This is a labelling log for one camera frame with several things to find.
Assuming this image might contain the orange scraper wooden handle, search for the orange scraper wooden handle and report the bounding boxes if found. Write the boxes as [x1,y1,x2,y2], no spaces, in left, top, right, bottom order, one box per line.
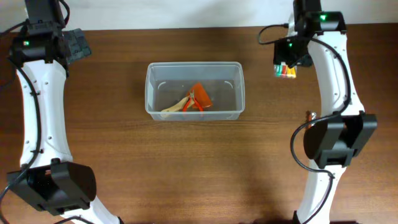
[159,82,213,121]

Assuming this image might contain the clear pack coloured wall plugs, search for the clear pack coloured wall plugs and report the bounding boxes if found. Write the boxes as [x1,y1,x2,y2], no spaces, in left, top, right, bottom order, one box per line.
[274,64,297,78]

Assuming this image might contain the orange handled pliers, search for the orange handled pliers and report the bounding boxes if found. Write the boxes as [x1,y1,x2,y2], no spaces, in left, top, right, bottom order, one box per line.
[182,90,203,112]

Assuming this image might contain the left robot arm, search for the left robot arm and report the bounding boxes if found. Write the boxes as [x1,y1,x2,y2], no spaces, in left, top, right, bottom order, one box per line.
[6,0,121,223]

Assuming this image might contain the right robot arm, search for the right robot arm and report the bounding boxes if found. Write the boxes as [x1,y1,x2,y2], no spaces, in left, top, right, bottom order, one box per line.
[274,1,377,223]

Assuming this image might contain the clear plastic container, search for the clear plastic container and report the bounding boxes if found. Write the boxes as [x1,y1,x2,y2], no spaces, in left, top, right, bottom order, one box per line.
[145,62,245,121]

